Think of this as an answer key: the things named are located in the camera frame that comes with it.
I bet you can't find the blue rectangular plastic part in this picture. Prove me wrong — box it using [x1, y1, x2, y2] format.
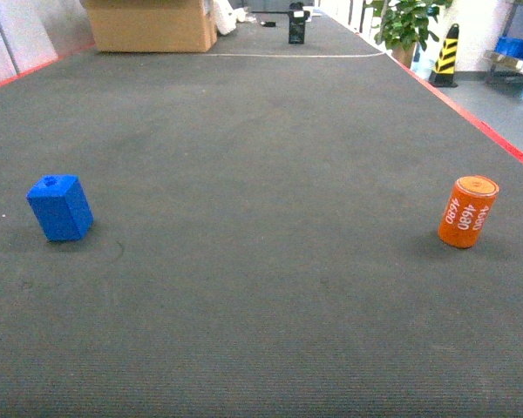
[26, 174, 93, 242]

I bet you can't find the blue bin on shelf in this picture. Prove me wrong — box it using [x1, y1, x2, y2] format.
[494, 37, 523, 59]

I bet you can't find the small black box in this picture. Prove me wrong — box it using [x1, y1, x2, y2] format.
[288, 2, 310, 44]

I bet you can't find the large cardboard box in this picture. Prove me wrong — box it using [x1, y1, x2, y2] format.
[83, 0, 217, 53]

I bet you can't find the yellow black traffic cone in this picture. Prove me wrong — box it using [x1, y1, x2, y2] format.
[429, 24, 459, 88]

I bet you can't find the green potted plant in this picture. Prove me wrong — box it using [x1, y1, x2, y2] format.
[363, 0, 452, 69]

